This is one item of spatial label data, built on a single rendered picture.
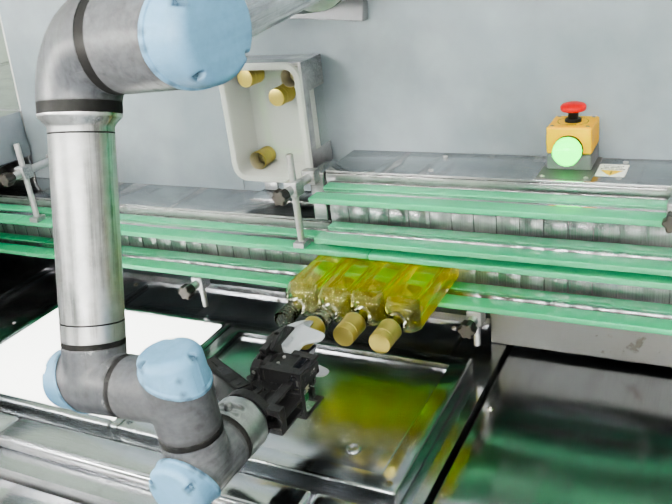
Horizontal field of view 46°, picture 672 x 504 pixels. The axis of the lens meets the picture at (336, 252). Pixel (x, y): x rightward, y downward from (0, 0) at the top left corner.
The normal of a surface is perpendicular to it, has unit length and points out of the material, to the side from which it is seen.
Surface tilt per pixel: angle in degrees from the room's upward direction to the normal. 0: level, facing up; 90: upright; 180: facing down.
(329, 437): 90
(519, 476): 91
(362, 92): 0
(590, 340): 0
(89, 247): 49
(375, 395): 90
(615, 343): 0
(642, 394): 90
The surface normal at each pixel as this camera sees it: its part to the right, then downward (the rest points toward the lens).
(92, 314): 0.32, 0.10
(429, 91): -0.43, 0.41
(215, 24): 0.83, 0.09
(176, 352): -0.18, -0.91
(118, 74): -0.29, 0.80
